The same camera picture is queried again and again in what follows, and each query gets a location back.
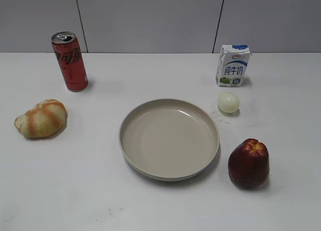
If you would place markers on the white blue milk carton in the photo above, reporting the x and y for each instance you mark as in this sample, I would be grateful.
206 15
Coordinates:
232 64

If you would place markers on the striped croissant bread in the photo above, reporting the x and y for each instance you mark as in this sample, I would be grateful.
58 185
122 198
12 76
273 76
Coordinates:
44 120

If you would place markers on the white egg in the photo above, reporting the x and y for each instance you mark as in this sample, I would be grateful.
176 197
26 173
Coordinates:
228 102

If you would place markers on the dark red apple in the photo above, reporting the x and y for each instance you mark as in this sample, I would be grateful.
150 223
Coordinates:
248 164

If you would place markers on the beige round plate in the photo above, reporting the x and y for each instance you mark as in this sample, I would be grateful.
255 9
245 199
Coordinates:
169 139

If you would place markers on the red cola can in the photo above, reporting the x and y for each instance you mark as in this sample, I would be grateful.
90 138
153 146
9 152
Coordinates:
69 57

